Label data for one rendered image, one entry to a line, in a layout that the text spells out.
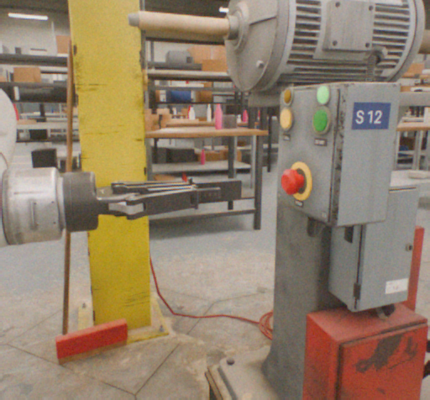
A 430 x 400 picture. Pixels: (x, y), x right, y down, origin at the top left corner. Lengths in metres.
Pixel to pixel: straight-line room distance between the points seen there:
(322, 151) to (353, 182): 0.06
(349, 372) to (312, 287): 0.18
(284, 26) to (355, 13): 0.15
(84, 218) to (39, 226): 0.05
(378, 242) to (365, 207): 0.27
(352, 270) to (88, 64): 1.26
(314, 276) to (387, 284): 0.15
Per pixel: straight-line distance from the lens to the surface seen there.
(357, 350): 0.88
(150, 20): 0.75
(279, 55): 0.73
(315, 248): 0.87
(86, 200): 0.44
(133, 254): 1.76
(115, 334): 1.83
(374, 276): 0.85
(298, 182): 0.55
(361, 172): 0.54
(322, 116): 0.52
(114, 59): 1.63
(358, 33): 0.80
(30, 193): 0.44
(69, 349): 1.82
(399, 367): 0.99
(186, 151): 5.71
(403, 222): 0.85
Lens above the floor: 1.09
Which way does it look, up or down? 12 degrees down
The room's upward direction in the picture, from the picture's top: straight up
